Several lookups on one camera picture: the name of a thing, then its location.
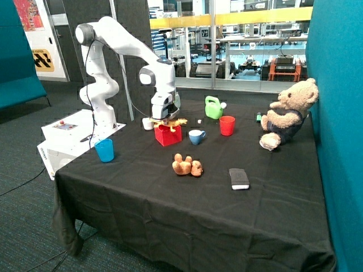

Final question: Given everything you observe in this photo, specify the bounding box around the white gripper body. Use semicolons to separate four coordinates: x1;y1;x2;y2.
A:
151;92;180;120

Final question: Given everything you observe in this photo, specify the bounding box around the yellow toy lizard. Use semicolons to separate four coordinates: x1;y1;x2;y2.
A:
149;118;188;133

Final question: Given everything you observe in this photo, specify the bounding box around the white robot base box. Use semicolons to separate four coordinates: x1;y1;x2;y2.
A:
37;109;125;181

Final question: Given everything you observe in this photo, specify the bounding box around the red square pot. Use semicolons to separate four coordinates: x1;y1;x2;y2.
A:
154;125;182;147

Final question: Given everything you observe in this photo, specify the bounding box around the white cup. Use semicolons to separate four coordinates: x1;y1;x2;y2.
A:
142;117;154;131

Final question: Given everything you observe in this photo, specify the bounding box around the green watering can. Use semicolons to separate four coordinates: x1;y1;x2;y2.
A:
205;96;227;120

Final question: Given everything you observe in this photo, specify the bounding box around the red plastic cup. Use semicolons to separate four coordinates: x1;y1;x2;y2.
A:
220;116;235;136

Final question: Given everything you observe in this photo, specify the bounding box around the small orange teddy bear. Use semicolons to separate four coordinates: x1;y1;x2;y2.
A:
172;154;203;177

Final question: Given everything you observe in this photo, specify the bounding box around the blue cup at front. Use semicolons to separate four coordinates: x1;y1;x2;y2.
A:
95;138;114;163

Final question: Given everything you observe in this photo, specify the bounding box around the black white board eraser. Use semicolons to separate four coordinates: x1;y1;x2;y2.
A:
229;168;250;190

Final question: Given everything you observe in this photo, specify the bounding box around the black tablecloth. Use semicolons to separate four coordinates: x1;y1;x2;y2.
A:
53;100;336;271

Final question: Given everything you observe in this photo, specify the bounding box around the large beige teddy bear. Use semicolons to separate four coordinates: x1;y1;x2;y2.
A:
259;78;319;151

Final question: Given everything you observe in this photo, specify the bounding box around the teal sofa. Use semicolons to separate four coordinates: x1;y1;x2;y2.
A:
1;1;47;109

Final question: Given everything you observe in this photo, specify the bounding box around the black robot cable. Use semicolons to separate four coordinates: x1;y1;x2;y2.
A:
83;38;159;142

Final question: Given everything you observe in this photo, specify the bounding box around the blue mug with handle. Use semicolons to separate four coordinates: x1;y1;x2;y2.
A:
188;130;206;145

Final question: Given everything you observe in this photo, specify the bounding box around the teal partition wall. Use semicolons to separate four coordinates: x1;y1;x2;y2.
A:
306;1;362;271

